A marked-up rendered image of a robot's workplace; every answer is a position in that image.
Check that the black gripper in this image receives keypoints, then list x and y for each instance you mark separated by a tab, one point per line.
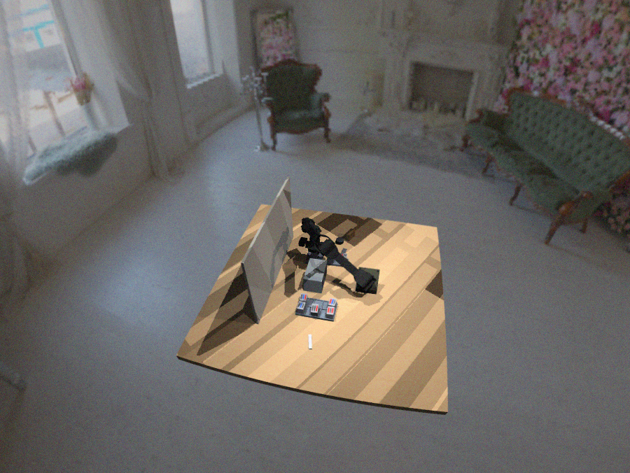
303	241

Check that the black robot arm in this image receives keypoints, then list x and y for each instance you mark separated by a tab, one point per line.
328	248

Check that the grey flat panel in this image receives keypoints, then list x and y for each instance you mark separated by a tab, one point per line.
264	258

